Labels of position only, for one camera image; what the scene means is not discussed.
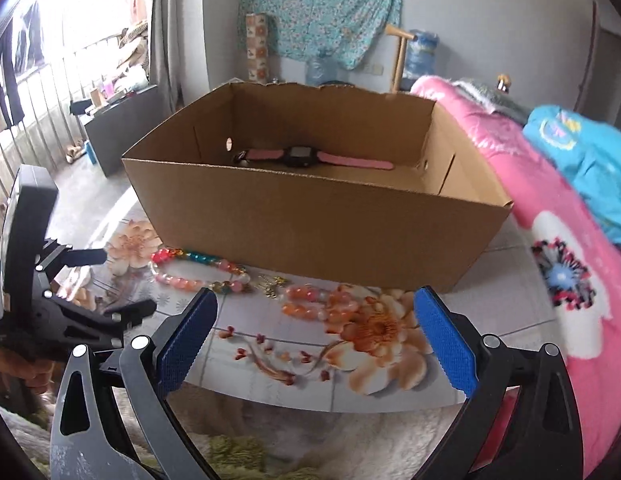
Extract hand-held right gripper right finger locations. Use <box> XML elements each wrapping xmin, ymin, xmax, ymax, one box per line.
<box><xmin>415</xmin><ymin>286</ymin><xmax>584</xmax><ymax>480</ymax></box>

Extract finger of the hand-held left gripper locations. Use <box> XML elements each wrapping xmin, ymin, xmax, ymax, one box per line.
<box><xmin>45</xmin><ymin>296</ymin><xmax>158</xmax><ymax>351</ymax></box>
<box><xmin>38</xmin><ymin>241</ymin><xmax>108</xmax><ymax>286</ymax></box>

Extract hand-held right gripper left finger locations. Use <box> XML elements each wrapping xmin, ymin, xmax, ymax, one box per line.
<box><xmin>49</xmin><ymin>287</ymin><xmax>218</xmax><ymax>480</ymax></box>

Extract multicolour bead bracelet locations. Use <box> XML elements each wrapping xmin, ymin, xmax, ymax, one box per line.
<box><xmin>150</xmin><ymin>246</ymin><xmax>252</xmax><ymax>295</ymax></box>

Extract brown cardboard box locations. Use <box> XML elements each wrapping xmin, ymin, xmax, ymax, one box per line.
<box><xmin>121</xmin><ymin>81</ymin><xmax>514</xmax><ymax>295</ymax></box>

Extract person's left hand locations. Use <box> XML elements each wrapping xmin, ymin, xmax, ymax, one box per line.
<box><xmin>0</xmin><ymin>347</ymin><xmax>57</xmax><ymax>397</ymax></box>

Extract green white fluffy blanket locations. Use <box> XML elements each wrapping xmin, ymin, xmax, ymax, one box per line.
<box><xmin>0</xmin><ymin>385</ymin><xmax>471</xmax><ymax>480</ymax></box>

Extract balcony metal railing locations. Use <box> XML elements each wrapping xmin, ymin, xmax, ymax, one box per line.
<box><xmin>0</xmin><ymin>35</ymin><xmax>121</xmax><ymax>221</ymax></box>

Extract pink floral blanket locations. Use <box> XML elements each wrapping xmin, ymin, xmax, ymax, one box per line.
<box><xmin>409</xmin><ymin>75</ymin><xmax>621</xmax><ymax>480</ymax></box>

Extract dark hanging clothes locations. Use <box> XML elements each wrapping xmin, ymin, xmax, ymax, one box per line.
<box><xmin>0</xmin><ymin>0</ymin><xmax>46</xmax><ymax>131</ymax></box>

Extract blue printed garment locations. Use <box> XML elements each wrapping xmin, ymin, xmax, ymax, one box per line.
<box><xmin>522</xmin><ymin>105</ymin><xmax>621</xmax><ymax>248</ymax></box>

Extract grey curtain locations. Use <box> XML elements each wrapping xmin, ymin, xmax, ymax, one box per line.
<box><xmin>149</xmin><ymin>0</ymin><xmax>184</xmax><ymax>111</ymax></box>

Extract grey knitted cloth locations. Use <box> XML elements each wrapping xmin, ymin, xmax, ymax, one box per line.
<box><xmin>455</xmin><ymin>77</ymin><xmax>531</xmax><ymax>123</ymax></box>

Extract rolled floral paper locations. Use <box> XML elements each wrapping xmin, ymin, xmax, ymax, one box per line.
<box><xmin>245</xmin><ymin>11</ymin><xmax>270</xmax><ymax>86</ymax></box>

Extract large blue water bottle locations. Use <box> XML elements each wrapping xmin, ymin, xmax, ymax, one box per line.
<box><xmin>407</xmin><ymin>30</ymin><xmax>438</xmax><ymax>80</ymax></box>

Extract clear water bottle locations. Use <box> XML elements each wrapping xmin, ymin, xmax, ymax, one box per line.
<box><xmin>306</xmin><ymin>52</ymin><xmax>349</xmax><ymax>87</ymax></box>

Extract teal floral hanging cloth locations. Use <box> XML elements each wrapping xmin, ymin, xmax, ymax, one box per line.
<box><xmin>239</xmin><ymin>0</ymin><xmax>404</xmax><ymax>70</ymax></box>

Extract orange bead bracelet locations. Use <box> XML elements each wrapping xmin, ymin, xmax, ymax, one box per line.
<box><xmin>284</xmin><ymin>283</ymin><xmax>366</xmax><ymax>336</ymax></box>

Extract pink strap wristwatch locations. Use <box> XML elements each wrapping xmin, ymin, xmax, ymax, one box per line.
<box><xmin>234</xmin><ymin>146</ymin><xmax>395</xmax><ymax>171</ymax></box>

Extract wooden chair frame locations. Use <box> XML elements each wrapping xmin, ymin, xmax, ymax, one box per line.
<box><xmin>385</xmin><ymin>24</ymin><xmax>416</xmax><ymax>93</ymax></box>

